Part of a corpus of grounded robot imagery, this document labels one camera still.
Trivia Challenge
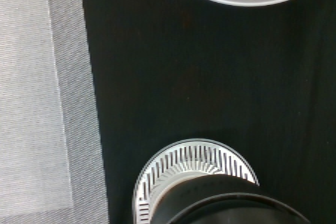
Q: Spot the grey Keurig coffee machine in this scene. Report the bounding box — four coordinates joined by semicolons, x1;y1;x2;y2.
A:
130;137;313;224

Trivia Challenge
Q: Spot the white two-tier round shelf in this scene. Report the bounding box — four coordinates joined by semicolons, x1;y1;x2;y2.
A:
208;0;289;7

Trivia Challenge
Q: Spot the white ceramic mug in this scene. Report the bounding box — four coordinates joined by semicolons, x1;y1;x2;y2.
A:
148;171;221;224

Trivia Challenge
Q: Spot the grey woven placemat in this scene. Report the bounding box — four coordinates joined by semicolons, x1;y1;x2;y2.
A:
0;0;109;224

